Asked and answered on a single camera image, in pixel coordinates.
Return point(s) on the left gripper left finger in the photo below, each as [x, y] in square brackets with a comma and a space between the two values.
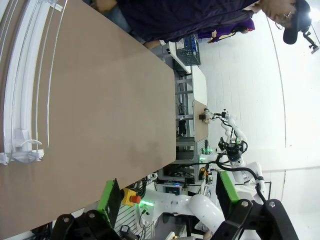
[112, 200]

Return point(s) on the dark navy cap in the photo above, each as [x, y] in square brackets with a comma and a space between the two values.
[297, 25]

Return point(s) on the person's right hand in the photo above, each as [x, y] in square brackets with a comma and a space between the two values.
[106, 5]

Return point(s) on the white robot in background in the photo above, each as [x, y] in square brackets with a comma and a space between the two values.
[260, 178]

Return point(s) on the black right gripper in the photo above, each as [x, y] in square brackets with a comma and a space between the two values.
[231, 148]

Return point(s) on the aluminium table frame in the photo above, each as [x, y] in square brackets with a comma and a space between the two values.
[185, 147]

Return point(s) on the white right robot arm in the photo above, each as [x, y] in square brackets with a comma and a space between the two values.
[205, 207]

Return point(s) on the grey woven plastic basket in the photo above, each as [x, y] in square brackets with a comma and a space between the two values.
[188, 57]

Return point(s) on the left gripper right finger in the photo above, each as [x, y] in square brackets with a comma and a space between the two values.
[228, 192]

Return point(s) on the small brown white device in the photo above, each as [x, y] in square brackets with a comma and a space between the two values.
[205, 115]

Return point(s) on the small white robot arm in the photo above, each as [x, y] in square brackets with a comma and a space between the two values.
[233, 127]

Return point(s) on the purple garment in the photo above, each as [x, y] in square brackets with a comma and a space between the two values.
[225, 32]

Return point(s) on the black electronics box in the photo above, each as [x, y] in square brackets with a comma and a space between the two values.
[172, 189]

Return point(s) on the yellow emergency stop button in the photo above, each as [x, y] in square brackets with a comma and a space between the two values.
[128, 196]

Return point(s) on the black camera on mount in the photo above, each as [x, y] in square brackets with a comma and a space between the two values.
[310, 40]

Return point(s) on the white table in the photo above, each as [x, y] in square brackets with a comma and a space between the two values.
[200, 85]

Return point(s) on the person's head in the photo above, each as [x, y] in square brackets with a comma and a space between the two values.
[272, 10]

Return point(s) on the wooden top table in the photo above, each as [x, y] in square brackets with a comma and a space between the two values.
[201, 130]

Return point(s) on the person's left hand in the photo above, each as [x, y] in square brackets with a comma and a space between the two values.
[153, 45]

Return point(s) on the person in purple jacket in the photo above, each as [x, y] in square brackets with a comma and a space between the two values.
[187, 17]

